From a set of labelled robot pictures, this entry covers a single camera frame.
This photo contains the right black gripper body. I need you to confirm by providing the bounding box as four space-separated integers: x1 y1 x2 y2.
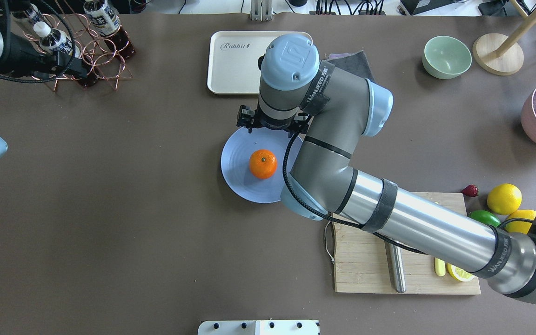
255 110 311 138

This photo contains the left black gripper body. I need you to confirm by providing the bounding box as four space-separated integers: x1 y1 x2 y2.
1 33 59 78

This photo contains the blue plate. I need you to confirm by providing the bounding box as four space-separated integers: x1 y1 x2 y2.
221 127 302 203

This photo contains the orange fruit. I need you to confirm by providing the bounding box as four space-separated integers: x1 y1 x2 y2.
248 150 277 180

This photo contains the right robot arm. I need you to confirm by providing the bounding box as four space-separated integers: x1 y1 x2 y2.
237 33 536 304

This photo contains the tea bottle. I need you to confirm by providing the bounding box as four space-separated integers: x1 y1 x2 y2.
9 0 47 31
33 21 98 87
83 0 135 60

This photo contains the cream rabbit tray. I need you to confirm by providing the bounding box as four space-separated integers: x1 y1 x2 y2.
207 31 321 94

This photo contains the grey folded cloth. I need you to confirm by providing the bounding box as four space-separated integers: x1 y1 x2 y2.
325 50 375 82

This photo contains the wooden cutting board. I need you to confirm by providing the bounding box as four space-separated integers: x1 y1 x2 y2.
325 193 482 295

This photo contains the mint green bowl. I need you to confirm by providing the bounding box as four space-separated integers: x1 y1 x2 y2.
422 36 472 79

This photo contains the steel muddler black tip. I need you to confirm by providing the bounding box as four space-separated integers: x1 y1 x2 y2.
385 242 407 294

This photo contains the red strawberry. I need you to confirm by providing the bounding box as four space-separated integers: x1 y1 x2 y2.
461 184 479 197

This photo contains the yellow plastic knife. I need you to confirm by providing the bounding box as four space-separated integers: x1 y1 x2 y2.
434 257 446 276

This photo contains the green lime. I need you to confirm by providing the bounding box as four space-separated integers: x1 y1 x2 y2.
468 210 502 228

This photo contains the wooden cup stand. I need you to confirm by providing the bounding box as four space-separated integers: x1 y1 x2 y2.
472 0 536 76

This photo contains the yellow lemon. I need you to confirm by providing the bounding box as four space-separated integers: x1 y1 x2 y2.
504 209 536 234
487 184 523 215

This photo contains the copper wire bottle rack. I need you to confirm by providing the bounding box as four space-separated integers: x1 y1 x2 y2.
12 0 130 88

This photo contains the aluminium frame post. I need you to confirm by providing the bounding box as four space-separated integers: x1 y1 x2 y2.
249 0 274 22

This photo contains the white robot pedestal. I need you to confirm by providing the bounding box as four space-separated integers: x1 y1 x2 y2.
197 319 321 335

